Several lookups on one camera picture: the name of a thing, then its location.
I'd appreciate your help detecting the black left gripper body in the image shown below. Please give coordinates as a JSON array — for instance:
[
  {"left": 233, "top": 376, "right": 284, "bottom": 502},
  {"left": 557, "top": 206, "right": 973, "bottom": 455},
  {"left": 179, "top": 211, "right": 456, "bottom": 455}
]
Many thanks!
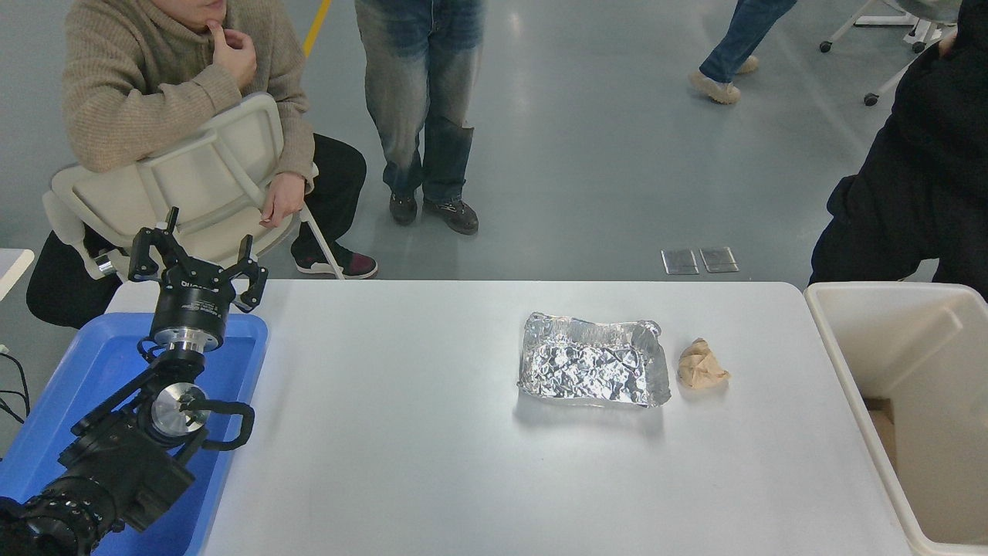
[{"left": 151, "top": 265, "right": 235, "bottom": 335}]

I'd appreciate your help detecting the seated person's left hand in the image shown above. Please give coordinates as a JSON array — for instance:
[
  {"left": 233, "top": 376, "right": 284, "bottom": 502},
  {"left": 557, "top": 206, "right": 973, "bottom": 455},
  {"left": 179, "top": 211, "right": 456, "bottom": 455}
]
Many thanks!
[{"left": 259, "top": 171, "right": 308, "bottom": 229}]

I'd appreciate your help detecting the seated person's right hand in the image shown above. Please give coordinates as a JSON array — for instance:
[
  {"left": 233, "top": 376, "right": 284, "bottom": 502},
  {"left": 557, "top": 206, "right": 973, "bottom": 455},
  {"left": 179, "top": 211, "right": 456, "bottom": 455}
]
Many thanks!
[{"left": 208, "top": 21, "right": 258, "bottom": 88}]

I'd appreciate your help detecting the white plastic chair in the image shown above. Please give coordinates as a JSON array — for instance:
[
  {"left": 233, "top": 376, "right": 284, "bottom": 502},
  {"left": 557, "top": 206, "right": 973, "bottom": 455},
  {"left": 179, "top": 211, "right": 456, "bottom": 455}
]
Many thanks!
[{"left": 42, "top": 93, "right": 346, "bottom": 283}]

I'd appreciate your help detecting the blue plastic tray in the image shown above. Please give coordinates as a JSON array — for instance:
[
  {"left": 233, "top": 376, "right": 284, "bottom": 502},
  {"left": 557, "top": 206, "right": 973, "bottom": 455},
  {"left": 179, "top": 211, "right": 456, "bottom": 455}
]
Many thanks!
[{"left": 0, "top": 311, "right": 269, "bottom": 556}]

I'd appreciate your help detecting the seated person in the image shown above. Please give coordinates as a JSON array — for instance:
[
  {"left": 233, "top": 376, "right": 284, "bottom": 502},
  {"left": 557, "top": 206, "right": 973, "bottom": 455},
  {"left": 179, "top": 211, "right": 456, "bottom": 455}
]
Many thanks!
[{"left": 25, "top": 0, "right": 379, "bottom": 329}]

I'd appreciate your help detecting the standing person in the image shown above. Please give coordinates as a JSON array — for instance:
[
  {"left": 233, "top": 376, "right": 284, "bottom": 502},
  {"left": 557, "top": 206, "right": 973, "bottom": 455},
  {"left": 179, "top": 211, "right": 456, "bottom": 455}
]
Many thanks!
[{"left": 354, "top": 0, "right": 486, "bottom": 236}]

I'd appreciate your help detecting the crumpled foil tray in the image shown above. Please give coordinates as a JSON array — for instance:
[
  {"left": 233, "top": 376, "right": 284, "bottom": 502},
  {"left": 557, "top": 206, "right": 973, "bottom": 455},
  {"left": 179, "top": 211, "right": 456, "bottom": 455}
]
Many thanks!
[{"left": 518, "top": 312, "right": 672, "bottom": 409}]

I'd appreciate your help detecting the crumpled tan paper ball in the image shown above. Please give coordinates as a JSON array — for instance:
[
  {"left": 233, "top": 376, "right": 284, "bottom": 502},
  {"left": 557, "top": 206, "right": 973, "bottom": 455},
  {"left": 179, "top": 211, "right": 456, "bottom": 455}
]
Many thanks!
[{"left": 678, "top": 338, "right": 731, "bottom": 391}]

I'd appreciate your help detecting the walking person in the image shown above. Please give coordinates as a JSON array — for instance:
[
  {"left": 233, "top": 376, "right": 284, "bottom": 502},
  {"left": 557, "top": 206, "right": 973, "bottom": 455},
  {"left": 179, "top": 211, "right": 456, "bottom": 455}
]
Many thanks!
[{"left": 687, "top": 0, "right": 798, "bottom": 105}]

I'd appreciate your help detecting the person beside bin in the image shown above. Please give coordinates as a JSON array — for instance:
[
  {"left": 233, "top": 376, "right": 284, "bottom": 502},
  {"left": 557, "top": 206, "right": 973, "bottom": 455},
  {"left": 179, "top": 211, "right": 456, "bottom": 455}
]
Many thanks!
[{"left": 808, "top": 0, "right": 988, "bottom": 302}]

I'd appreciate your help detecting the large pale bin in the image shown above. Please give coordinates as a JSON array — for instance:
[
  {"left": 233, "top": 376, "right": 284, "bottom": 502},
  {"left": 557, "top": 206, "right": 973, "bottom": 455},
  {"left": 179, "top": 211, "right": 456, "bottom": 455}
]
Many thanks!
[{"left": 804, "top": 282, "right": 988, "bottom": 556}]

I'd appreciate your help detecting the white office chair base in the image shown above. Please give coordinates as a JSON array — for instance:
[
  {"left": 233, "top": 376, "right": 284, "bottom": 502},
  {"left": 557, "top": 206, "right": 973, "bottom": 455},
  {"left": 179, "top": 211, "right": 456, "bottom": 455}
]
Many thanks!
[{"left": 820, "top": 0, "right": 966, "bottom": 107}]

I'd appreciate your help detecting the black cable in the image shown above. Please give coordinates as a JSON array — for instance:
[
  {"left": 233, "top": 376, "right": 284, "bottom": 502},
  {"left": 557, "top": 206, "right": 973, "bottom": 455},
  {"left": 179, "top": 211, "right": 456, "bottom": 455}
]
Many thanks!
[{"left": 0, "top": 344, "right": 32, "bottom": 425}]

